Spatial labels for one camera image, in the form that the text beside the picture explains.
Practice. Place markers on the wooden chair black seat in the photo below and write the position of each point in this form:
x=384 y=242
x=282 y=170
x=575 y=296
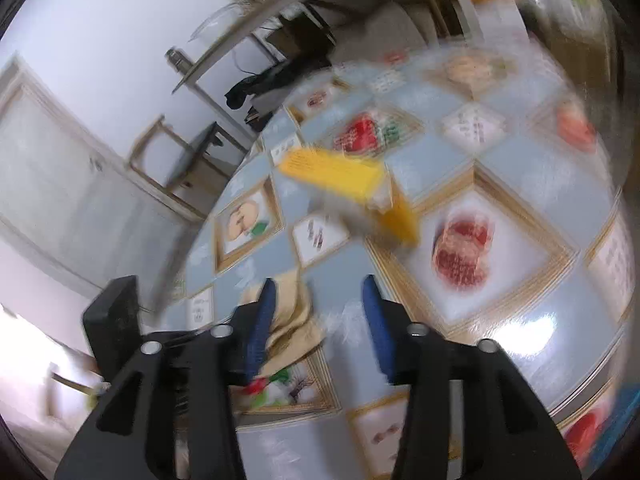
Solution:
x=190 y=155

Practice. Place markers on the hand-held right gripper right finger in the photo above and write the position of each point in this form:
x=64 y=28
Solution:
x=377 y=330

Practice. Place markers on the fruit print tablecloth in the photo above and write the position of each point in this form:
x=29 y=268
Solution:
x=500 y=310

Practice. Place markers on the black cloth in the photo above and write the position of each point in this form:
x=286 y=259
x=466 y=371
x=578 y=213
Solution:
x=260 y=85

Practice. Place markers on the long wooden side table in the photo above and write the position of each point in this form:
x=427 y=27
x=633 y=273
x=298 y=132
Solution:
x=225 y=47

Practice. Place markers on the white panel door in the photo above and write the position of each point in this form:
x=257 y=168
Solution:
x=65 y=175

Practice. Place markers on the brown paper bag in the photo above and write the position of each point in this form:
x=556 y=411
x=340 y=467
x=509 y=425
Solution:
x=295 y=320

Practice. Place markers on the blue plastic basket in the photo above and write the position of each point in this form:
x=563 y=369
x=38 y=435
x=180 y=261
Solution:
x=617 y=420

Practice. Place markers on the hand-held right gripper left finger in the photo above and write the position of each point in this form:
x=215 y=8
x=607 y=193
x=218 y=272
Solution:
x=260 y=330

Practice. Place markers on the steel thermos bottle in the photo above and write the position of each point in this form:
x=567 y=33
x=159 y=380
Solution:
x=179 y=60

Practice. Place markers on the yellow cardboard box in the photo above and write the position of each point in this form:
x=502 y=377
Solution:
x=340 y=172

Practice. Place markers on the clear plastic container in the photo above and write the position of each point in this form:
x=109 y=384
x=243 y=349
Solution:
x=215 y=22

